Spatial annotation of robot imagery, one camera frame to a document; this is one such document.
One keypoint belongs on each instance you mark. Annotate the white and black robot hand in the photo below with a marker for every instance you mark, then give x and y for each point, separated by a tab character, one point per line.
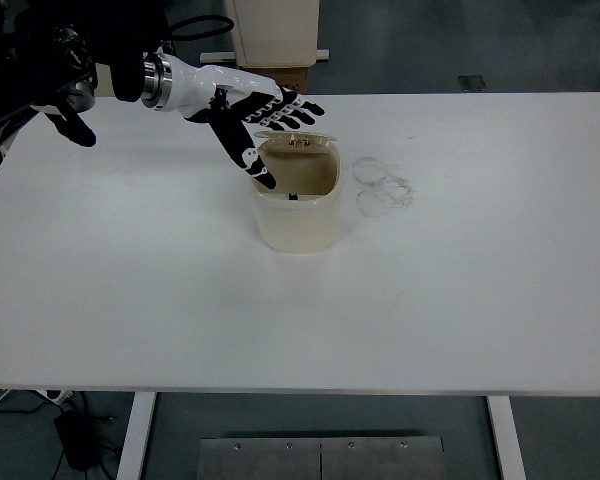
200	87

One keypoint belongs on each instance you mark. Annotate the cream hinged trash bin lid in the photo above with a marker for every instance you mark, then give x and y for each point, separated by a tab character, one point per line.
312	136

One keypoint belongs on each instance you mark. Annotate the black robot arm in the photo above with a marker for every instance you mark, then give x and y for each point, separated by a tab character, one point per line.
40	55

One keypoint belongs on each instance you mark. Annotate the cream plastic trash bin body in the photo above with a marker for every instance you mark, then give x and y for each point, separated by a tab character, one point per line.
295	225

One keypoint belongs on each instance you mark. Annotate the white floor base bar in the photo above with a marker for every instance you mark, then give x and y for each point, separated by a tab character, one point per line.
215	56

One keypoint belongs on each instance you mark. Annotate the white upright cabinet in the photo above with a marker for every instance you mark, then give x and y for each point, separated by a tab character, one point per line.
275	30

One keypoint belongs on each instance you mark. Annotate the brown cardboard box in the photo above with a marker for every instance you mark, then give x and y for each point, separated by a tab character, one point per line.
295	77

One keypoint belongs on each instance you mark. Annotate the grey floor socket plate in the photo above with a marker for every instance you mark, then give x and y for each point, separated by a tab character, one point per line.
472	83

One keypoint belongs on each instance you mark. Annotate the white power strip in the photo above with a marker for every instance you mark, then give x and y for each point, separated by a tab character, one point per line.
60	395

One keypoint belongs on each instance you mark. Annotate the white table leg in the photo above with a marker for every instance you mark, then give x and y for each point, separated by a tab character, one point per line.
507	440
135	440

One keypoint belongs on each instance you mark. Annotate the black power adapter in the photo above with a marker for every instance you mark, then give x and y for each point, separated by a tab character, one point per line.
77	440

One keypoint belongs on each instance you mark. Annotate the grey metal plate with screws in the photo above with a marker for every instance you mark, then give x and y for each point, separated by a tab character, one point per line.
280	460

